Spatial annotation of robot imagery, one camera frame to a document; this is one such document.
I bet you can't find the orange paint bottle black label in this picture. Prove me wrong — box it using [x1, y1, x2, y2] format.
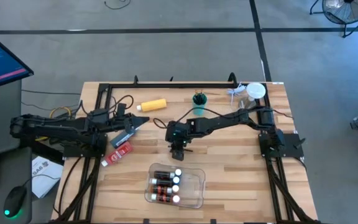
[150, 194, 175, 203]

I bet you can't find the large red paint bottle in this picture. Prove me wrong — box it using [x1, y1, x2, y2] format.
[100, 141, 134, 167]

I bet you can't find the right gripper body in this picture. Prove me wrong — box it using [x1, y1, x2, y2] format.
[165, 119, 198, 150]

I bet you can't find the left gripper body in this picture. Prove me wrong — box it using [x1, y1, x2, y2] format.
[112, 113, 136, 134]

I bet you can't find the black aluminium table frame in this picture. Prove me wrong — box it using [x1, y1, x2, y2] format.
[51, 73, 321, 224]

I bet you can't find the large dark teal paint bottle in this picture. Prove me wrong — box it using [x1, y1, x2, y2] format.
[109, 127, 138, 149]

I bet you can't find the clear jar white lid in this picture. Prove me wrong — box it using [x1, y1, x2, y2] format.
[152, 107, 294, 129]

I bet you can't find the bronze paint bottle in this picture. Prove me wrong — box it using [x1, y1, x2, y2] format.
[153, 170, 176, 180]

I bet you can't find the large yellow paint bottle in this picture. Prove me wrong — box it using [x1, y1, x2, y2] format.
[136, 98, 168, 113]

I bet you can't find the thin black desk cable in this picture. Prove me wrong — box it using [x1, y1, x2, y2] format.
[21, 89, 82, 95]

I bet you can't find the black floor fan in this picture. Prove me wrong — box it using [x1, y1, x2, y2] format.
[309, 0, 358, 39]

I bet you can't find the teal plastic cup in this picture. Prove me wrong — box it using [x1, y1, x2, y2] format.
[192, 91, 208, 116]

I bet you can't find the clear plastic bin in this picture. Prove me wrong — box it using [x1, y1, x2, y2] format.
[144, 163, 206, 209]

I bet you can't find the black floor cable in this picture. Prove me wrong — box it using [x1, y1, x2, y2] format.
[104, 0, 132, 11]

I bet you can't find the black computer mouse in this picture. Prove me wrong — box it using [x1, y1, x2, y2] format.
[3, 185, 27, 218]

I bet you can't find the white mushroom-shaped stand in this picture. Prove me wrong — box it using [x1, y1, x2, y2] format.
[238, 82, 267, 110]

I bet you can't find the yellow cable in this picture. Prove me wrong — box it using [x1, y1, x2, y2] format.
[35, 106, 73, 142]

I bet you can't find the white paper booklet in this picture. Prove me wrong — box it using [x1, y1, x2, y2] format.
[31, 155, 64, 199]

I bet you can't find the reddish brown paint bottle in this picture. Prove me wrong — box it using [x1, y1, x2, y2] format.
[150, 185, 173, 194]

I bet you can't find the dark brown paint bottle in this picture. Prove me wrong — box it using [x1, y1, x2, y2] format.
[149, 178, 174, 187]

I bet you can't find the grey computer desk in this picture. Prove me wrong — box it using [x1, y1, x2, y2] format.
[0, 80, 33, 224]

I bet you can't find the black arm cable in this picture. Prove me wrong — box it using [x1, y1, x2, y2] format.
[78, 95, 135, 119]

